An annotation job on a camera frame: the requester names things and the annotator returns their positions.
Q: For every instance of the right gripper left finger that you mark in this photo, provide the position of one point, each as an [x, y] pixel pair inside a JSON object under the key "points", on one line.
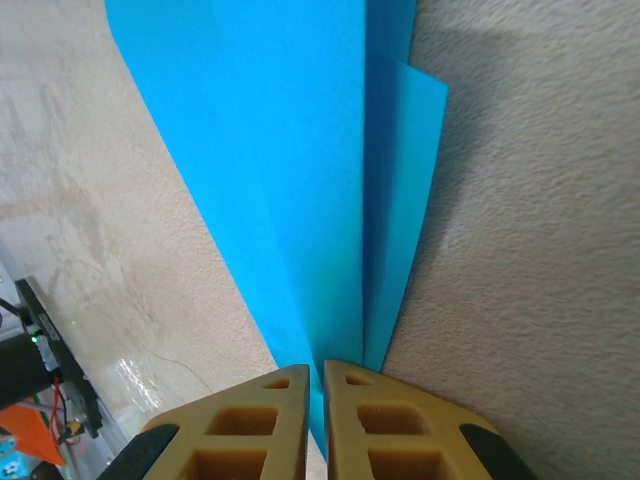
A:
{"points": [[295, 425]]}

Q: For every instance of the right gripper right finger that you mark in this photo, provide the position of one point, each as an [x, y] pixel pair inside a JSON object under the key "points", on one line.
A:
{"points": [[340, 425]]}

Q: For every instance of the blue square paper sheet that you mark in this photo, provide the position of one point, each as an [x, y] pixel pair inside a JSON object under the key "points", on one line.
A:
{"points": [[275, 150]]}

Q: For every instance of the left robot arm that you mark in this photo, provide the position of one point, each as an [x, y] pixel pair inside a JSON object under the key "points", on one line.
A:
{"points": [[20, 370]]}

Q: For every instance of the orange folded paper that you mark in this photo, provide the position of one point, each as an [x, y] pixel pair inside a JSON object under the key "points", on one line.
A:
{"points": [[30, 435]]}

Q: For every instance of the small blue white object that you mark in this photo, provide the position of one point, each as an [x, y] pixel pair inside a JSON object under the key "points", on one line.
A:
{"points": [[9, 467]]}

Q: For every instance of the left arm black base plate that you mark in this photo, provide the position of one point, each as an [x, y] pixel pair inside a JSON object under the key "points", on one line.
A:
{"points": [[67, 372]]}

